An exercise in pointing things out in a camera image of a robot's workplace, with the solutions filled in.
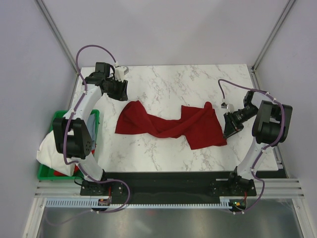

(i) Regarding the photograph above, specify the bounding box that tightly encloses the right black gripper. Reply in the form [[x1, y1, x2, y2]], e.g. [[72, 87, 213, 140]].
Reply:
[[223, 105, 258, 139]]

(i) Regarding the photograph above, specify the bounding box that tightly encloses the dark red t shirt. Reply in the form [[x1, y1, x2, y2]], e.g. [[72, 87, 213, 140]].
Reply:
[[115, 101, 227, 150]]

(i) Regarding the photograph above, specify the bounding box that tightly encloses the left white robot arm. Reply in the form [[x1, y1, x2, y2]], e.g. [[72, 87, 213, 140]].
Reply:
[[53, 62, 129, 195]]

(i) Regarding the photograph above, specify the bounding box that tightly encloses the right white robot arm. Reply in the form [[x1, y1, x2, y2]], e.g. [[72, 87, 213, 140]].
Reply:
[[223, 91, 293, 195]]

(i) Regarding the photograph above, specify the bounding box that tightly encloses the grey blue t shirt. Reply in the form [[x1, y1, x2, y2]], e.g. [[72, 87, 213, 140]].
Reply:
[[87, 114, 97, 150]]

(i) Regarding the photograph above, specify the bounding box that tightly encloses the white t shirt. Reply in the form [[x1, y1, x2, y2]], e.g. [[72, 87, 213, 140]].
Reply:
[[36, 131, 66, 169]]

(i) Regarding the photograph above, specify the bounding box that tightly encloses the bright red t shirt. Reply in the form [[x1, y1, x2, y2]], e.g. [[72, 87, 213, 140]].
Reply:
[[52, 153, 80, 177]]

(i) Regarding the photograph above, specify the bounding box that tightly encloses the green plastic bin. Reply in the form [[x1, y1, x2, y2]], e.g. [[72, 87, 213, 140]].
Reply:
[[37, 109, 100, 181]]

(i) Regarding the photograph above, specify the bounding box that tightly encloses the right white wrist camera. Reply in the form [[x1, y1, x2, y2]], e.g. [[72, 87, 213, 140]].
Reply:
[[220, 100, 235, 114]]

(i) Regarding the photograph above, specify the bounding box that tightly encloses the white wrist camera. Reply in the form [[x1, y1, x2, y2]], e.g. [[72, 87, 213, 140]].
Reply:
[[220, 100, 235, 114], [114, 63, 129, 82]]

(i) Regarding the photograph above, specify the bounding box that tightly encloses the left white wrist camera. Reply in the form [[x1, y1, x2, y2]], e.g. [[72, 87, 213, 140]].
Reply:
[[114, 63, 129, 82]]

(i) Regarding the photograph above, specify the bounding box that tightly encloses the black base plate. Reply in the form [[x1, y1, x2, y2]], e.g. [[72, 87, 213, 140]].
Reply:
[[80, 172, 257, 203]]

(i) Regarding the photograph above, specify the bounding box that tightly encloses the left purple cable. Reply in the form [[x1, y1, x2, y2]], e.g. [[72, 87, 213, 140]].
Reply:
[[46, 44, 131, 227]]

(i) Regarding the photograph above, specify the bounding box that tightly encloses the white slotted cable duct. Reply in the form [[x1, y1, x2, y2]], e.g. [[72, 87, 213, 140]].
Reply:
[[45, 197, 232, 209]]

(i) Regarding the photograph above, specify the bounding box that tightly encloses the left aluminium frame post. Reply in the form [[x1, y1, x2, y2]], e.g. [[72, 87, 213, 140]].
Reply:
[[34, 0, 77, 74]]

